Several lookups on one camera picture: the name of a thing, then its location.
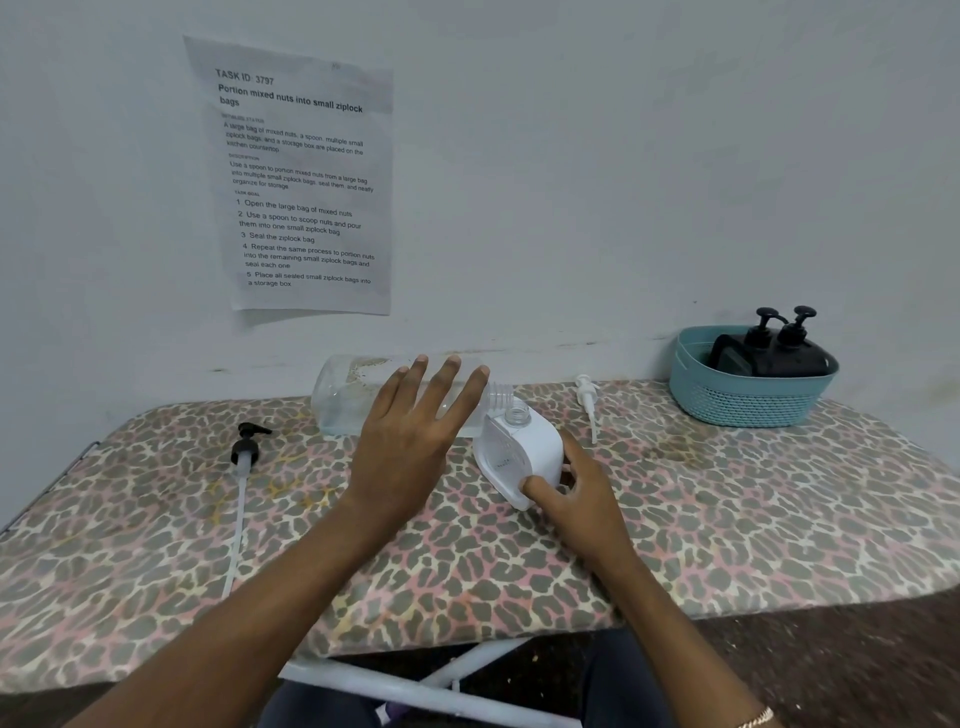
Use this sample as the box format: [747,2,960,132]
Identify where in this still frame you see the person's right hand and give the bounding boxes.
[522,432,640,576]

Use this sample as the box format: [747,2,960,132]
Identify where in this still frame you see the person's left hand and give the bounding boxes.
[341,355,491,528]

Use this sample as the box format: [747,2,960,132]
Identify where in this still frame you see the white soap dispenser bottle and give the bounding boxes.
[471,397,566,513]

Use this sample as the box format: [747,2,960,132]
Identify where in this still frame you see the person's right forearm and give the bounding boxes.
[592,551,785,728]

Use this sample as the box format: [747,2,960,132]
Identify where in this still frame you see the person's left forearm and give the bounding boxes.
[66,487,412,728]

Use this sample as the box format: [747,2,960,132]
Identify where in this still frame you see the large clear plastic bottle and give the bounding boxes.
[310,354,519,441]

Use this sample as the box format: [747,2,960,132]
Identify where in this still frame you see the white pump head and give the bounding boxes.
[574,374,603,445]

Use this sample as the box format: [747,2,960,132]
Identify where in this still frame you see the teal plastic basket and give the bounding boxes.
[669,325,840,429]

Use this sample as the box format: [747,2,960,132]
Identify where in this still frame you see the black pump head with tube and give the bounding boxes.
[221,422,274,601]

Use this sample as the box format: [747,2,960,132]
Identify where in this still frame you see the black pump bottle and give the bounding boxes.
[753,305,839,378]
[708,306,790,376]

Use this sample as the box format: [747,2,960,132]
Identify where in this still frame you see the printed paper sheet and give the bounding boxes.
[183,34,396,318]

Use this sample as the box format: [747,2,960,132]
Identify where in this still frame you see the white ironing board legs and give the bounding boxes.
[279,636,582,728]

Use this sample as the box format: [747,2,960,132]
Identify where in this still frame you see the leopard print ironing board cover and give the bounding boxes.
[0,378,960,695]

